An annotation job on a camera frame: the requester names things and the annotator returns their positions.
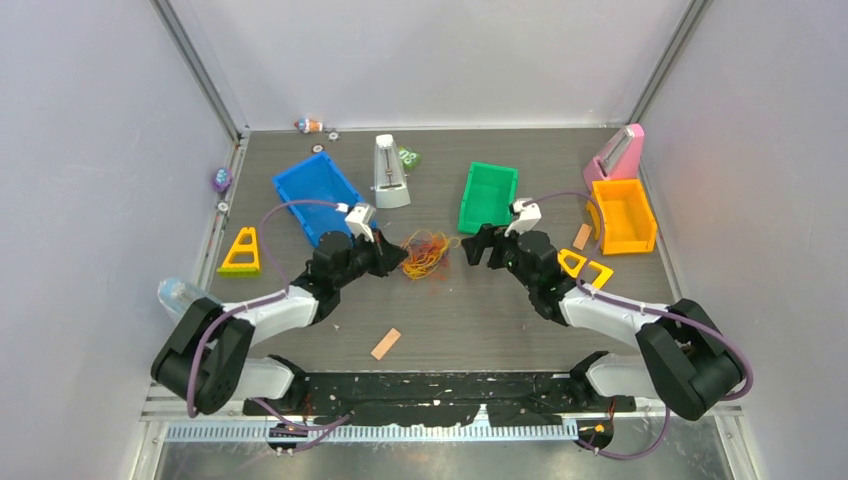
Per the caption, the small wooden block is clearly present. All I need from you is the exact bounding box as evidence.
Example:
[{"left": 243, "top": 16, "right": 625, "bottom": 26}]
[{"left": 572, "top": 223, "right": 593, "bottom": 250}]

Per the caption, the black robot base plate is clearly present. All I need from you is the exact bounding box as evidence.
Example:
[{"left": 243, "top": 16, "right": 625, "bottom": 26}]
[{"left": 268, "top": 372, "right": 636, "bottom": 427}]

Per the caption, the flat wooden block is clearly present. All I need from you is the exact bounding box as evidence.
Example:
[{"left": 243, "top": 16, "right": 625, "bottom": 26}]
[{"left": 370, "top": 328, "right": 401, "bottom": 361}]

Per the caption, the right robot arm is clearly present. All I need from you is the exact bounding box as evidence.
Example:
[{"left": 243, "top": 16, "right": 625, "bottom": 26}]
[{"left": 461, "top": 224, "right": 751, "bottom": 421}]

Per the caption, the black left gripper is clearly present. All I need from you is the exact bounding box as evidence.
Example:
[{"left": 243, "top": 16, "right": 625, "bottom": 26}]
[{"left": 334, "top": 227, "right": 406, "bottom": 289}]

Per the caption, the yellow triangular plastic frame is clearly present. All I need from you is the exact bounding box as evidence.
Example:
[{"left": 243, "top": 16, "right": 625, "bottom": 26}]
[{"left": 558, "top": 248, "right": 614, "bottom": 289}]

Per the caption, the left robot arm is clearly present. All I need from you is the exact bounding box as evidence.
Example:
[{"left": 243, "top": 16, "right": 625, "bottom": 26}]
[{"left": 151, "top": 230, "right": 408, "bottom": 417}]

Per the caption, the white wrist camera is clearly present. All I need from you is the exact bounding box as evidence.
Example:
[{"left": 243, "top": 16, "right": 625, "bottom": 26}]
[
  {"left": 345, "top": 203, "right": 376, "bottom": 243},
  {"left": 504, "top": 198, "right": 542, "bottom": 237}
]

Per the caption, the small clown figurine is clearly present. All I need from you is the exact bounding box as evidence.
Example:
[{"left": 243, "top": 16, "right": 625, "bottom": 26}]
[{"left": 293, "top": 117, "right": 324, "bottom": 134}]

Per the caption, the white metronome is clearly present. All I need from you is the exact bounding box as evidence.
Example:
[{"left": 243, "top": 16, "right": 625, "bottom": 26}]
[{"left": 374, "top": 134, "right": 411, "bottom": 209}]

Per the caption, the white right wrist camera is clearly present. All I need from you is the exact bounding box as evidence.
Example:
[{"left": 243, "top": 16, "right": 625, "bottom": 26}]
[{"left": 504, "top": 198, "right": 542, "bottom": 237}]

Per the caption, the orange plastic bin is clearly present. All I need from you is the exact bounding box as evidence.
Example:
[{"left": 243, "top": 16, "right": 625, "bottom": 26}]
[{"left": 586, "top": 178, "right": 658, "bottom": 255}]

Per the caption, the green plastic bin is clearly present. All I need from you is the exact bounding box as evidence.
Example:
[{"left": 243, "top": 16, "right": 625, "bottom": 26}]
[{"left": 457, "top": 162, "right": 519, "bottom": 234}]

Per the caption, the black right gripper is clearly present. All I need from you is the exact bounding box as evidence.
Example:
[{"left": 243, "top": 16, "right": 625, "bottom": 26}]
[{"left": 462, "top": 220, "right": 538, "bottom": 292}]

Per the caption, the purple round toy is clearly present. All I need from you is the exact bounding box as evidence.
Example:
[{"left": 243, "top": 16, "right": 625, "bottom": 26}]
[{"left": 212, "top": 167, "right": 233, "bottom": 193}]

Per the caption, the blue plastic bin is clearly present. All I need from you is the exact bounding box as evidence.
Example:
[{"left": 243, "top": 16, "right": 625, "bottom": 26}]
[{"left": 271, "top": 152, "right": 365, "bottom": 247}]

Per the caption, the coloured cable bundle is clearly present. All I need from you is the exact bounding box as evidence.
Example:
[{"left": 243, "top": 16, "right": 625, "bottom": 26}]
[{"left": 399, "top": 229, "right": 461, "bottom": 282}]

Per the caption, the green monster toy block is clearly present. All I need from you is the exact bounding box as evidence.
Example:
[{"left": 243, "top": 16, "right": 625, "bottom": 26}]
[{"left": 398, "top": 147, "right": 421, "bottom": 170}]

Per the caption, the pink metronome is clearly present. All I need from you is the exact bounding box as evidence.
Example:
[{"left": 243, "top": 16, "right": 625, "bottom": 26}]
[{"left": 583, "top": 123, "right": 645, "bottom": 190}]

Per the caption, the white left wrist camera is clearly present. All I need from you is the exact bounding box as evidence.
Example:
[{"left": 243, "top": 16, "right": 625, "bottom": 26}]
[{"left": 345, "top": 203, "right": 376, "bottom": 243}]

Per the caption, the clear plastic bottle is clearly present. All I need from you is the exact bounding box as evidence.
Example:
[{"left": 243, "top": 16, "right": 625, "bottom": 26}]
[{"left": 157, "top": 277, "right": 207, "bottom": 324}]

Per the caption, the yellow triangle on green base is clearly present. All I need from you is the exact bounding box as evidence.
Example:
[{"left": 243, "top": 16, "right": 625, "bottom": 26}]
[{"left": 216, "top": 226, "right": 262, "bottom": 277}]

